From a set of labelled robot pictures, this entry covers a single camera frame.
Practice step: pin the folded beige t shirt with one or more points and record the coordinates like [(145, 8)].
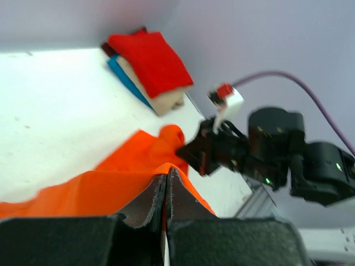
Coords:
[(161, 104)]

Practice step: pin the folded blue t shirt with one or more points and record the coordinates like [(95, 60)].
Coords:
[(126, 81)]

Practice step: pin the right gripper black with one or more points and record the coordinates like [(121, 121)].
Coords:
[(209, 151)]

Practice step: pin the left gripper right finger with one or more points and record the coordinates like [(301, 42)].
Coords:
[(189, 226)]

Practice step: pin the orange t shirt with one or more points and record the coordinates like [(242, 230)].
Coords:
[(114, 182)]

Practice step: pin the aluminium rail frame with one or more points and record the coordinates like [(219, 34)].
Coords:
[(258, 199)]

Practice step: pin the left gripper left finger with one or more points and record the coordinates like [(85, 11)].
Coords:
[(140, 236)]

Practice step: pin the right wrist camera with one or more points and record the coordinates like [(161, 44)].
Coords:
[(228, 101)]

